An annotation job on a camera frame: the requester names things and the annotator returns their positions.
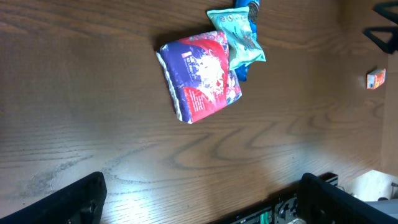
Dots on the blue Oreo cookie pack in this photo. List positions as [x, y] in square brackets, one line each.
[253, 6]

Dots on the red purple tissue pack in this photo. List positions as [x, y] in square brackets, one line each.
[197, 73]

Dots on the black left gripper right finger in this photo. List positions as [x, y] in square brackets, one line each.
[320, 202]

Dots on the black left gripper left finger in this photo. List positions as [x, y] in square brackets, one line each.
[79, 202]

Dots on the teal snack packet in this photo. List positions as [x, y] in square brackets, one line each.
[243, 46]

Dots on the orange Kleenex tissue pack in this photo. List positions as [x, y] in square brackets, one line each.
[375, 79]

